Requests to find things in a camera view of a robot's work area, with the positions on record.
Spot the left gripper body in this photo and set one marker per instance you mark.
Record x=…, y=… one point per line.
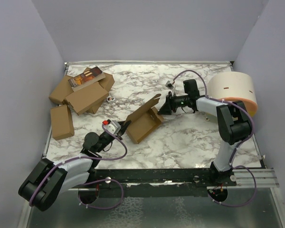
x=119, y=135

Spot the large bottom cardboard box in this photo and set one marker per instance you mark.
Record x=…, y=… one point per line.
x=58, y=95

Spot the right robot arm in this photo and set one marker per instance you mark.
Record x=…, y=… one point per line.
x=234, y=125

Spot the white round ceramic container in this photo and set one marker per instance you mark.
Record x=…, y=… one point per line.
x=234, y=86

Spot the paperback book dark cover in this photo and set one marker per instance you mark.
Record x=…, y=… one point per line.
x=86, y=78

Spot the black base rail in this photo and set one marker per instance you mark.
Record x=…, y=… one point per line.
x=145, y=183

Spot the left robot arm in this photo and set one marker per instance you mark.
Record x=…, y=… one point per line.
x=48, y=179

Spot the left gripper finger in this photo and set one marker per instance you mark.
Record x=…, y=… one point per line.
x=124, y=122
x=124, y=128

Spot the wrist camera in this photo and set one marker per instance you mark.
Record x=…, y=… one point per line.
x=171, y=85
x=108, y=126

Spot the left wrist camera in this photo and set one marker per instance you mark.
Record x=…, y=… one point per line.
x=108, y=126

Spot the small cardboard box left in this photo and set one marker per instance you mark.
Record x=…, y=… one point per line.
x=61, y=122

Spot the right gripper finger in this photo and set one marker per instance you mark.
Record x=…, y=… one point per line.
x=168, y=102
x=166, y=109

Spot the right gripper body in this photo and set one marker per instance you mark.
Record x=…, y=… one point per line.
x=174, y=103

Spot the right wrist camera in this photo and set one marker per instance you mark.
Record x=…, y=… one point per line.
x=171, y=85

